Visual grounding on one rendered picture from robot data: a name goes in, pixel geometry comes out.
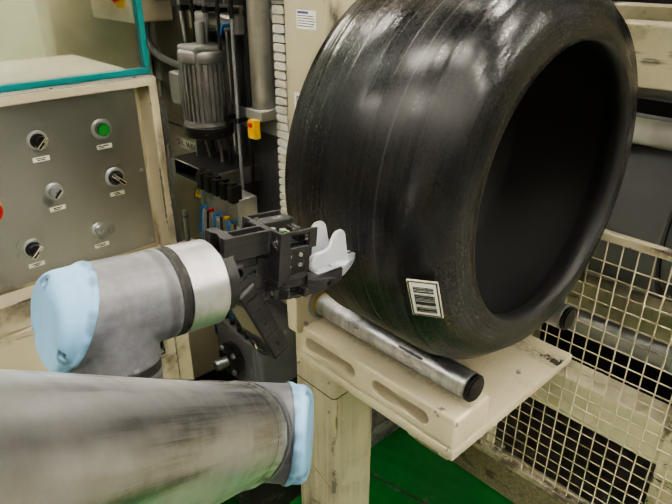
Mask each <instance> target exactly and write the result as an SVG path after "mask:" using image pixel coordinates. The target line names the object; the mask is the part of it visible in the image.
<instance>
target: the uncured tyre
mask: <svg viewBox="0 0 672 504"><path fill-rule="evenodd" d="M637 100H638V71H637V60H636V54H635V48H634V44H633V40H632V37H631V34H630V31H629V28H628V26H627V24H626V22H625V20H624V19H623V17H622V15H621V14H620V12H619V11H618V9H617V8H616V6H615V5H614V3H613V2H612V0H356V1H355V2H354V3H353V4H352V5H351V6H350V7H349V8H348V9H347V11H346V12H345V13H344V14H343V15H342V16H341V18H340V19H339V20H338V22H337V23H336V24H335V26H334V27H333V28H332V30H331V31H330V33H329V34H328V36H327V37H326V39H325V41H324V42H323V44H322V46H321V47H320V49H319V51H318V53H317V55H316V57H315V59H314V61H313V63H312V65H311V67H310V69H309V71H308V74H307V76H306V78H305V81H304V84H303V86H302V89H301V92H300V95H299V98H298V101H297V104H296V108H295V111H294V115H293V119H292V123H291V128H290V133H289V139H288V145H287V153H286V164H285V197H286V207H287V214H288V215H289V216H292V217H293V218H294V223H295V224H296V225H298V226H300V227H301V228H300V229H305V228H310V227H311V226H312V224H313V223H314V222H316V221H323V222H324V223H325V224H326V228H327V234H328V239H329V240H330V238H331V236H332V234H333V233H334V232H335V231H336V230H338V229H342V230H343V231H344V232H345V236H346V247H347V250H350V251H352V252H354V253H355V259H354V262H353V264H352V265H351V267H350V268H349V270H348V271H347V272H346V273H345V274H344V275H343V276H342V278H341V280H340V281H338V282H337V283H336V284H335V285H334V286H333V287H331V288H330V289H328V290H326V291H325V292H326V293H327V294H328V295H329V296H330V297H331V298H332V299H333V300H335V301H336V302H337V303H339V304H340V305H342V306H343V307H345V308H347V309H349V310H351V311H352V312H354V313H356V314H358V315H360V316H361V317H363V318H365V319H367V320H369V321H370V322H372V323H374V324H376V325H378V326H380V327H381V328H383V329H385V330H387V331H389V332H390V333H392V334H394V335H396V336H398V337H399V338H401V339H403V340H405V341H407V342H408V343H410V344H412V345H414V346H416V347H418V348H419V349H421V350H423V351H425V352H427V353H430V354H434V355H438V356H443V357H448V358H453V359H461V360H465V359H474V358H478V357H481V356H484V355H487V354H490V353H493V352H495V351H498V350H501V349H504V348H507V347H509V346H512V345H514V344H516V343H518V342H520V341H522V340H523V339H525V338H526V337H528V336H529V335H531V334H532V333H533V332H534V331H536V330H537V329H538V328H539V327H540V326H541V325H542V324H543V323H544V322H546V321H547V319H548V318H549V317H550V316H551V315H552V314H553V313H554V312H555V311H556V310H557V308H558V307H559V306H560V305H561V304H562V302H563V301H564V300H565V298H566V297H567V296H568V294H569V293H570V292H571V290H572V289H573V287H574V286H575V284H576V283H577V281H578V280H579V278H580V276H581V275H582V273H583V272H584V270H585V268H586V266H587V265H588V263H589V261H590V259H591V257H592V255H593V254H594V252H595V250H596V248H597V246H598V244H599V242H600V239H601V237H602V235H603V233H604V231H605V228H606V226H607V224H608V221H609V219H610V216H611V214H612V211H613V208H614V206H615V203H616V200H617V197H618V194H619V191H620V188H621V185H622V182H623V178H624V175H625V171H626V167H627V163H628V159H629V155H630V150H631V146H632V140H633V135H634V129H635V121H636V113H637ZM406 279H416V280H425V281H435V282H438V284H439V290H440V297H441V303H442V309H443V315H444V318H437V317H430V316H422V315H415V314H413V312H412V307H411V302H410V297H409V292H408V287H407V283H406Z"/></svg>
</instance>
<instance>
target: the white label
mask: <svg viewBox="0 0 672 504"><path fill-rule="evenodd" d="M406 283H407V287H408V292H409V297H410V302H411V307H412V312H413V314H415V315H422V316H430V317H437V318H444V315H443V309H442V303H441V297H440V290H439V284H438V282H435V281H425V280H416V279H406Z"/></svg>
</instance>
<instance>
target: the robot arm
mask: <svg viewBox="0 0 672 504"><path fill-rule="evenodd" d="M267 215H271V216H270V217H265V218H260V219H254V218H256V217H261V216H267ZM300 228H301V227H300V226H298V225H296V224H295V223H294V218H293V217H292V216H289V215H286V214H281V215H280V210H273V211H267V212H262V213H256V214H251V215H245V216H242V228H241V229H236V230H231V231H226V232H224V231H222V230H221V229H219V228H217V227H214V228H209V229H205V240H201V239H197V240H192V241H187V242H182V243H177V244H172V245H167V246H162V247H159V248H154V249H148V250H143V251H138V252H133V253H128V254H123V255H118V256H113V257H108V258H104V259H99V260H94V261H89V262H88V261H78V262H75V263H74V264H72V265H70V266H66V267H62V268H58V269H54V270H50V271H48V272H46V273H44V274H43V275H42V276H41V277H40V278H39V279H38V280H37V282H36V284H35V286H34V289H33V292H32V297H31V326H32V330H33V331H34V334H35V339H34V342H35V345H36V349H37V351H38V354H39V357H40V359H41V361H42V363H43V364H44V366H45V367H46V368H47V369H48V370H49V371H50V372H42V371H25V370H9V369H0V504H221V503H222V502H224V501H226V500H228V499H230V498H231V497H233V496H235V495H237V494H239V493H240V492H243V491H248V490H251V489H253V488H256V487H257V486H259V485H261V484H263V483H271V484H281V485H282V486H283V487H288V486H290V485H300V484H303V483H304V482H305V481H306V480H307V478H308V476H309V472H310V466H311V458H312V447H313V430H314V399H313V393H312V390H311V389H310V388H309V387H308V386H307V385H304V384H295V383H294V382H292V381H287V382H286V383H270V382H250V381H236V380H234V381H218V380H191V379H165V378H164V377H163V369H162V360H161V348H160V342H161V341H164V340H167V339H171V338H174V337H177V336H180V335H183V334H186V333H189V332H192V331H195V330H198V329H202V328H205V327H208V326H211V325H214V324H218V323H220V322H222V321H223V320H224V319H225V318H226V316H227V314H228V311H229V310H232V311H233V313H234V315H235V316H236V318H237V319H238V321H239V323H240V324H241V326H242V327H243V329H244V330H245V332H246V334H247V335H248V337H249V340H250V342H251V344H252V345H253V346H254V348H255V349H256V350H257V351H258V352H260V353H261V354H263V355H265V356H266V355H268V356H269V357H271V358H273V359H275V360H276V359H277V358H278V357H279V356H280V355H281V354H282V353H283V352H284V351H285V350H286V349H287V348H288V347H289V346H290V345H289V343H288V341H287V340H286V338H285V335H284V333H283V331H282V330H281V328H280V327H279V326H278V324H277V322H276V320H275V319H274V317H273V315H272V313H271V312H270V310H269V308H268V306H267V305H266V303H265V301H264V300H268V299H269V298H270V297H271V298H272V299H278V300H288V299H292V298H299V297H301V296H304V297H306V296H308V295H310V294H315V293H320V292H323V291H326V290H328V289H330V288H331V287H333V286H334V285H335V284H336V283H337V282H338V281H340V280H341V278H342V276H343V275H344V274H345V273H346V272H347V271H348V270H349V268H350V267H351V265H352V264H353V262H354V259H355V253H354V252H352V251H350V250H347V247H346V236H345V232H344V231H343V230H342V229H338V230H336V231H335V232H334V233H333V234H332V236H331V238H330V240H329V239H328V234H327V228H326V224H325V223H324V222H323V221H316V222H314V223H313V224H312V226H311V227H310V228H305V229H300ZM306 232H308V234H305V233H306Z"/></svg>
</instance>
